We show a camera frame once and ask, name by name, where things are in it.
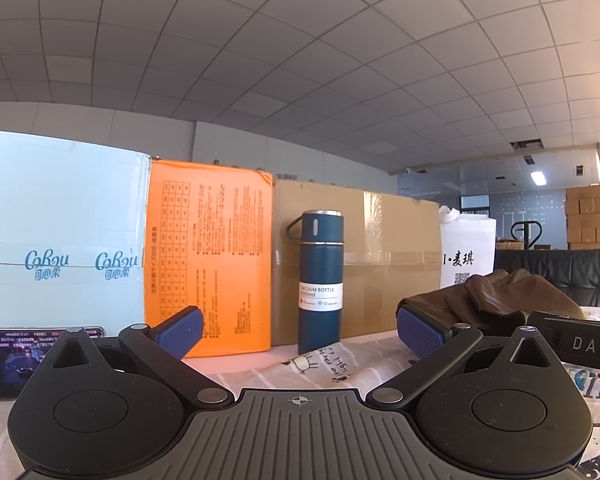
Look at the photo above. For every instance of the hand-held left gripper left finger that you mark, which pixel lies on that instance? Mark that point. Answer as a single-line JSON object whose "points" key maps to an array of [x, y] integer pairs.
{"points": [[180, 332]]}

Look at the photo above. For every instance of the light blue cardboard box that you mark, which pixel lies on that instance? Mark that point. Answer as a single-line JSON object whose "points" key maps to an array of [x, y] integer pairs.
{"points": [[60, 210]]}

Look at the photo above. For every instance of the pallet jack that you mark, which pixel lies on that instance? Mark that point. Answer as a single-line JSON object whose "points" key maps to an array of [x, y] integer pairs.
{"points": [[527, 235]]}

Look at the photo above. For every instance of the cartoon printed bed sheet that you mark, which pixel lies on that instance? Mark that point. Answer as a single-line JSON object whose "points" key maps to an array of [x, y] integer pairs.
{"points": [[280, 372]]}

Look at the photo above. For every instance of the black smartphone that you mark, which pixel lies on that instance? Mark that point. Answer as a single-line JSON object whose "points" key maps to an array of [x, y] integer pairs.
{"points": [[15, 365]]}

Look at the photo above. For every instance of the dark blue vacuum bottle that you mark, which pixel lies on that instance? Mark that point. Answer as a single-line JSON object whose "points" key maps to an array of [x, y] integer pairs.
{"points": [[320, 320]]}

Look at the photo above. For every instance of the orange cardboard box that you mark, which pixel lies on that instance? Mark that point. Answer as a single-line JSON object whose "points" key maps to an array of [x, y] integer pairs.
{"points": [[215, 240]]}

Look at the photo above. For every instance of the brown leather jacket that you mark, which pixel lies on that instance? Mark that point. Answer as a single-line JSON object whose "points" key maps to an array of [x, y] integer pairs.
{"points": [[510, 295]]}

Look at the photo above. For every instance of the ceiling light panel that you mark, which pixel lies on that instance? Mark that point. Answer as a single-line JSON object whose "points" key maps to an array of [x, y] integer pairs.
{"points": [[538, 178]]}

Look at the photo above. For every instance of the brown cardboard box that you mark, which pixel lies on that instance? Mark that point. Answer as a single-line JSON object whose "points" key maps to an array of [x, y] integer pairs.
{"points": [[380, 260]]}

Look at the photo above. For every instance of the stack of cardboard boxes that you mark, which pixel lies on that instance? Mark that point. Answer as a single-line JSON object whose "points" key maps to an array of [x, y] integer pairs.
{"points": [[586, 220]]}

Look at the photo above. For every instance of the black sofa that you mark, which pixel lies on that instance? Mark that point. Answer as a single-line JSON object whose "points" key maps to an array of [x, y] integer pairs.
{"points": [[555, 267]]}

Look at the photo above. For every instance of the white printed bag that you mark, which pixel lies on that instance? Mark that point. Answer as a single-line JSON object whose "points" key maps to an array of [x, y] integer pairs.
{"points": [[467, 240]]}

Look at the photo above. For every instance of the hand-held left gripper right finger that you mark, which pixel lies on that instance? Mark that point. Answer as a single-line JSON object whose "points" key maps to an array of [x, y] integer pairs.
{"points": [[420, 332]]}

